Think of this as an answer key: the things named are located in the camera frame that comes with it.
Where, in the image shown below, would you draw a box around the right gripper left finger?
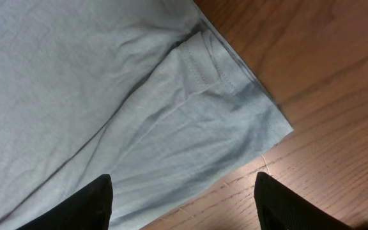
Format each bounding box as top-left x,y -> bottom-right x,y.
19,174 -> 113,230

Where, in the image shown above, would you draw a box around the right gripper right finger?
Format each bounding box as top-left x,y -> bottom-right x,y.
254,172 -> 353,230

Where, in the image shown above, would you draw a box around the light blue t-shirt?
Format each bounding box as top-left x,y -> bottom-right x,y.
0,0 -> 292,229

